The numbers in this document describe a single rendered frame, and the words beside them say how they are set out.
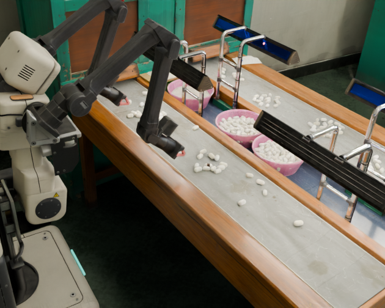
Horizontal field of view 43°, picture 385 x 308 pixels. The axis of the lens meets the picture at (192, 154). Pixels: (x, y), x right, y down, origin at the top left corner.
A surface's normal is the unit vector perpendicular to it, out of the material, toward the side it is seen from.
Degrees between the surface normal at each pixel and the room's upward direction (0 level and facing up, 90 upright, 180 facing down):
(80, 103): 93
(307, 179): 0
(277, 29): 90
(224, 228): 0
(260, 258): 0
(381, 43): 90
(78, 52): 90
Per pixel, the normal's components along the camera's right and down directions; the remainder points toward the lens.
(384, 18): -0.85, 0.26
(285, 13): 0.52, 0.51
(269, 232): 0.05, -0.82
